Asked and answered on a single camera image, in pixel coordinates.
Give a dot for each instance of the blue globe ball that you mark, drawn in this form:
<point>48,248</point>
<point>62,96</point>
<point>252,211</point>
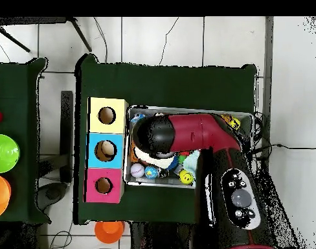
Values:
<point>151,172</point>

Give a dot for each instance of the dark green side tablecloth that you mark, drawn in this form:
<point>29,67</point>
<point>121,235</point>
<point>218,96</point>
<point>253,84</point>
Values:
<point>15,90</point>

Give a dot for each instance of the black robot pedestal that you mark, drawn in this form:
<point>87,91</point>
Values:
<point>158,236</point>

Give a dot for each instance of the yellow smiley ball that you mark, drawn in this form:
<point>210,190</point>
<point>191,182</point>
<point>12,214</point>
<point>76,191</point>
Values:
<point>186,177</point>

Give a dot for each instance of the orange plastic building block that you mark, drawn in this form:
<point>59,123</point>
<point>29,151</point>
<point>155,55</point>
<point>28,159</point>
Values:
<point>134,155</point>

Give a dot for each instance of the orange plastic bowl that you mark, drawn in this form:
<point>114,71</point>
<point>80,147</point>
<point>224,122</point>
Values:
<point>0,194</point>
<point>108,232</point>

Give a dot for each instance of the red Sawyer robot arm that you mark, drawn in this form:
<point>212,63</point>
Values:
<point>199,132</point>

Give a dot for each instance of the clear plastic packet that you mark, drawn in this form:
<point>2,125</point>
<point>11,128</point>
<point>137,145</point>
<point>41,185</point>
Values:
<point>137,118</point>

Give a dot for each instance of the green plastic bowl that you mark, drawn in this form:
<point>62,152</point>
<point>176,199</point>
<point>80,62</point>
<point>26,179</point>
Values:
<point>5,153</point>

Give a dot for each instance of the black metal frame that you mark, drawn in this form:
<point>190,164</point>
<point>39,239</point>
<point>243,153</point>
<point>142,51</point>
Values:
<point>31,20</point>

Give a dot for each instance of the mint green waffle cloth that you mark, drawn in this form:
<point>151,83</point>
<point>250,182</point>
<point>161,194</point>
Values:
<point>190,162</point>

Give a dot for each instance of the plain yellow foam ball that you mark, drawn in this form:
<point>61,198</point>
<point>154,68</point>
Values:
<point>236,124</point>

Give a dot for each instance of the cream yellow waffle cloth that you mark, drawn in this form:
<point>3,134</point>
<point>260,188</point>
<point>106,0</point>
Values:
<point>160,162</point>

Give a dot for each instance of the white baseball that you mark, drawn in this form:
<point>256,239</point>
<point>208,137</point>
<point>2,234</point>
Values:
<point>137,170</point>

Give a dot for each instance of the wooden box with three holes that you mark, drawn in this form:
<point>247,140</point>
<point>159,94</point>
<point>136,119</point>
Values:
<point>116,140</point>

